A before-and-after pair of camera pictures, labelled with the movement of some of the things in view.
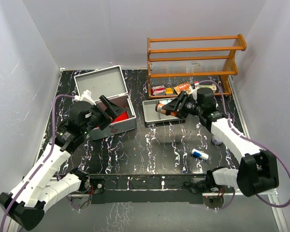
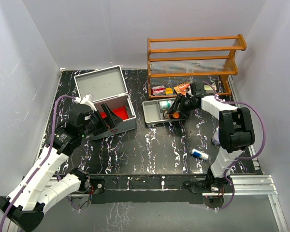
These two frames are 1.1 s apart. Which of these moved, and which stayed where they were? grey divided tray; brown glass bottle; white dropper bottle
Moved: brown glass bottle
Stayed: white dropper bottle; grey divided tray
